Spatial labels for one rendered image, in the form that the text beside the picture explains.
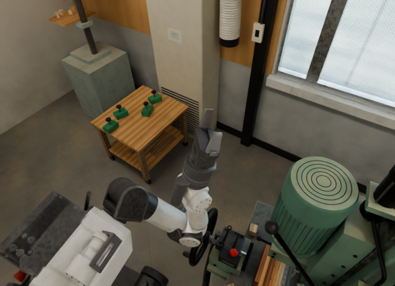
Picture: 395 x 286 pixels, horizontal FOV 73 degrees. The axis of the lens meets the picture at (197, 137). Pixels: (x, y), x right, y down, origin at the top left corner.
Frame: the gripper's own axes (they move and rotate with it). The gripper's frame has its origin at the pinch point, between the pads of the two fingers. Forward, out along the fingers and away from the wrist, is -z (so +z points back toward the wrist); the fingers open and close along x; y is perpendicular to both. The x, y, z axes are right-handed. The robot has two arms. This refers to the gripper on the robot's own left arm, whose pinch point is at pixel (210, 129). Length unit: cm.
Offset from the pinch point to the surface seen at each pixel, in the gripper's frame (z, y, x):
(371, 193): 1.3, -37.1, 18.8
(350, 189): 3.1, -34.4, 16.0
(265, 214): 58, -46, -18
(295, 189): 6.3, -21.3, 13.6
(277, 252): 47, -37, 7
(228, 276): 68, -24, 6
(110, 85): 97, 42, -206
